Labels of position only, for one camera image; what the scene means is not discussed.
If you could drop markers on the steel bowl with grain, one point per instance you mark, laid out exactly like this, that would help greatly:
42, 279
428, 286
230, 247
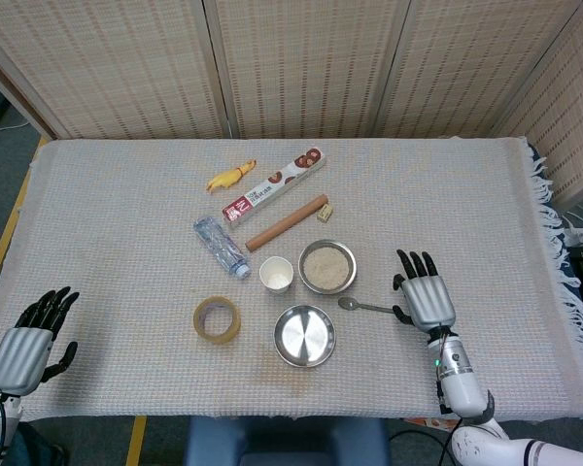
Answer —
305, 279

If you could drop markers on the bamboo folding screen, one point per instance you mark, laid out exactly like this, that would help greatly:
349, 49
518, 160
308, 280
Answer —
296, 68

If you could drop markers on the long baking paper box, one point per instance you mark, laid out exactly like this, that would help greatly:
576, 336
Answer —
267, 191

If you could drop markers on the yellow rubber chicken toy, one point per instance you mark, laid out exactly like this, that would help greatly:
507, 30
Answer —
226, 178

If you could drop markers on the empty steel plate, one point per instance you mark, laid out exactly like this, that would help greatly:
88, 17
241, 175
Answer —
304, 336

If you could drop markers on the brown wooden rolling pin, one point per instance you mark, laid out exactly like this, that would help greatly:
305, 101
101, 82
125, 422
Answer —
286, 223

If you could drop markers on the yellowish packing tape roll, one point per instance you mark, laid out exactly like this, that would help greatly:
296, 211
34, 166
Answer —
201, 330

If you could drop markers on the metal spoon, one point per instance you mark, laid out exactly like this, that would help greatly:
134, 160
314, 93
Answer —
350, 304

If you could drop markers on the clear plastic water bottle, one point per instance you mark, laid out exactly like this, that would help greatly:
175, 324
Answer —
219, 245

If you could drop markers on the beige woven tablecloth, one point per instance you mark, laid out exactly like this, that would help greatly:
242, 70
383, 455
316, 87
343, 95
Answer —
126, 242

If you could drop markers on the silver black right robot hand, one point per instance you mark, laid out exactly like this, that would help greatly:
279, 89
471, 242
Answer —
427, 301

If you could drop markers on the white power strip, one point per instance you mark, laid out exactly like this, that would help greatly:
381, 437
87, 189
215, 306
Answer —
580, 235

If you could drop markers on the small beige eraser block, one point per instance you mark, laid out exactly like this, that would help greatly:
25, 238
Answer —
324, 214

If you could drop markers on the orange printed leaflet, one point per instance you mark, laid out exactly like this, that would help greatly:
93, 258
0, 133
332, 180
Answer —
437, 423

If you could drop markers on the white paper cup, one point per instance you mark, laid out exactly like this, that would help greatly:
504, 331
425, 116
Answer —
276, 280

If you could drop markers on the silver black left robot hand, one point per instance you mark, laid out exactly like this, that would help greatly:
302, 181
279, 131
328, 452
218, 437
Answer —
19, 356

